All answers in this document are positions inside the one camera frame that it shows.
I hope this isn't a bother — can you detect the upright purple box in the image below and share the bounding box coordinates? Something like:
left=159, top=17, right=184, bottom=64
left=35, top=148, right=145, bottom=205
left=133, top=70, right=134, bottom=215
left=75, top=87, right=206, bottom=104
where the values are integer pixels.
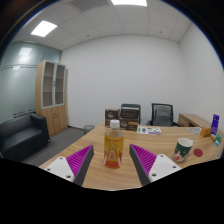
left=210, top=114, right=221, bottom=136

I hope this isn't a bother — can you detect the wooden glass-door cabinet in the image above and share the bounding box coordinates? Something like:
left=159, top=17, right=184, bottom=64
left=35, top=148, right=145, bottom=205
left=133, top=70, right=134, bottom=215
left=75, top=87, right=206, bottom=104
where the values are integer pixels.
left=35, top=59, right=69, bottom=137

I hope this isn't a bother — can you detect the orange cardboard box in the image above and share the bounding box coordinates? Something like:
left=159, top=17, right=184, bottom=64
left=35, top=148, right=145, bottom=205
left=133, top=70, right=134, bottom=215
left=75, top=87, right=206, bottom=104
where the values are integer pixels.
left=200, top=126, right=213, bottom=138

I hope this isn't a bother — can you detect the flat round red coaster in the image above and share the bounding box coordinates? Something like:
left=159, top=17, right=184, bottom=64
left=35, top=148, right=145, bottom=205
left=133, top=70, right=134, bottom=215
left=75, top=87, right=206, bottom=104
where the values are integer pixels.
left=193, top=148, right=204, bottom=158

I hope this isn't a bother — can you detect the orange drink bottle white cap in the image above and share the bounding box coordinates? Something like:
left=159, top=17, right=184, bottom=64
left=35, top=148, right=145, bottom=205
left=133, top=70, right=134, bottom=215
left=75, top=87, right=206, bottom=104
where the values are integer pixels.
left=103, top=119, right=125, bottom=170

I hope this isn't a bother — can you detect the green and white mug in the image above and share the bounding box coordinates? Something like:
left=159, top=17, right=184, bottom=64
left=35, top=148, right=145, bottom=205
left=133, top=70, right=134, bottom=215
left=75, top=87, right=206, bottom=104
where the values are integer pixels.
left=172, top=137, right=195, bottom=164

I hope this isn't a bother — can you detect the white and green leaflet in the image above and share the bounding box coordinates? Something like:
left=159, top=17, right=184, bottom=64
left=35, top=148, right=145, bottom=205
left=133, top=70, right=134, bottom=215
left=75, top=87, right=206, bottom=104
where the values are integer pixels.
left=136, top=125, right=162, bottom=136

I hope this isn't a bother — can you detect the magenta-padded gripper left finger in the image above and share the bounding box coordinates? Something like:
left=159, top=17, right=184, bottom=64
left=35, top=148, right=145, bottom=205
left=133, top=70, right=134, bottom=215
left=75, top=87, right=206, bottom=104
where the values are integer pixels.
left=44, top=144, right=95, bottom=187

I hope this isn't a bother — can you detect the grey waste bin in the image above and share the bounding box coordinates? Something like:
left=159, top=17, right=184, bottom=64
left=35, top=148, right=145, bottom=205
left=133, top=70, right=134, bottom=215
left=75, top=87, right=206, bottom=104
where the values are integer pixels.
left=83, top=124, right=96, bottom=135

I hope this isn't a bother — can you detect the black leather sofa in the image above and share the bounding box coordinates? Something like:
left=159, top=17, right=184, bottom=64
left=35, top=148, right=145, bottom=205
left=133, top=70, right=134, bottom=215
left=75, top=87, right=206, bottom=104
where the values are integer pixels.
left=0, top=113, right=51, bottom=163

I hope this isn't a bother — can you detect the wooden side desk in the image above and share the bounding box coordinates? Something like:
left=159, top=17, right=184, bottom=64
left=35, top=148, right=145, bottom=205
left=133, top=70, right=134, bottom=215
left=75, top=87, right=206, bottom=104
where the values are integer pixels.
left=177, top=113, right=212, bottom=129

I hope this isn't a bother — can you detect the brown box with tan side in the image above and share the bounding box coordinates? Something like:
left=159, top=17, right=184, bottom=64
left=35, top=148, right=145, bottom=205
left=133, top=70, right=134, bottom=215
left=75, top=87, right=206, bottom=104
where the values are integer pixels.
left=119, top=118, right=140, bottom=132

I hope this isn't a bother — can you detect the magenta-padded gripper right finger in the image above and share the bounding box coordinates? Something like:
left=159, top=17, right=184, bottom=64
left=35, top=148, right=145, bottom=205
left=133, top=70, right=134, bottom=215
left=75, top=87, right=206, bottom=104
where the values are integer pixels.
left=129, top=143, right=183, bottom=187

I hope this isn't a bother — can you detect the round white disc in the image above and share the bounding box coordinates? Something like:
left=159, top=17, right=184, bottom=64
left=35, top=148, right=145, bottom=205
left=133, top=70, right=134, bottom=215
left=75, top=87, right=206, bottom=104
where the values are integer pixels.
left=188, top=126, right=203, bottom=136

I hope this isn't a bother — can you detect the black mesh-back office chair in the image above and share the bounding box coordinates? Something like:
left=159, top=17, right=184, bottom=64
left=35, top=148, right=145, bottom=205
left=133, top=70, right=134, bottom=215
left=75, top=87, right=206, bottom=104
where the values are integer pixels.
left=146, top=102, right=181, bottom=128

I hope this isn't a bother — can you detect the tall dark brown box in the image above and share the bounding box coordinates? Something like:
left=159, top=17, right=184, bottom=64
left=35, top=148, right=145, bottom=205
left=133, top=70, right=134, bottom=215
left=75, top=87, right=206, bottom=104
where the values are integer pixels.
left=104, top=108, right=121, bottom=128

